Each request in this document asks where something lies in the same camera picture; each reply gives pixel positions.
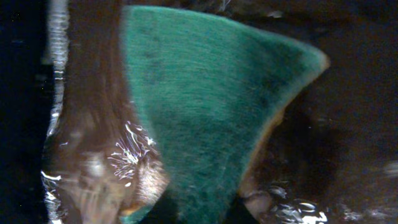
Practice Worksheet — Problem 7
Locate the black rectangular water tray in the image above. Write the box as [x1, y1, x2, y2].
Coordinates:
[0, 0, 398, 224]

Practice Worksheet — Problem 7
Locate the green yellow sponge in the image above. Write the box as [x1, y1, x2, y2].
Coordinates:
[122, 6, 329, 223]

